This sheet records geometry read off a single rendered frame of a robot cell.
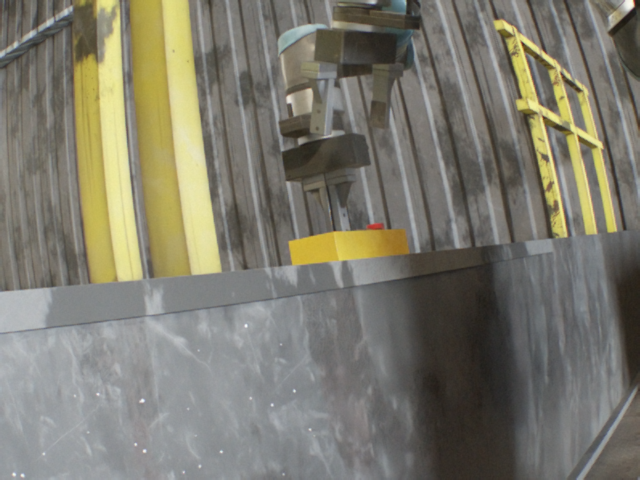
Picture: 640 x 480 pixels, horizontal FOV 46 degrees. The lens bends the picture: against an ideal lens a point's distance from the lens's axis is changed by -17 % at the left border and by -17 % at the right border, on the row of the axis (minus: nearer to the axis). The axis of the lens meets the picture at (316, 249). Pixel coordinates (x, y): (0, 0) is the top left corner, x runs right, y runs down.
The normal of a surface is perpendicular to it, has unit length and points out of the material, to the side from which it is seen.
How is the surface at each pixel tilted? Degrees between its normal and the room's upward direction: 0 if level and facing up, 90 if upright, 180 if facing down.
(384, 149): 90
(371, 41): 114
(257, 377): 90
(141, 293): 90
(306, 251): 90
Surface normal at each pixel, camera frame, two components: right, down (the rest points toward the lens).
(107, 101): 0.85, -0.18
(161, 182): -0.50, 0.04
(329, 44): -0.63, 0.18
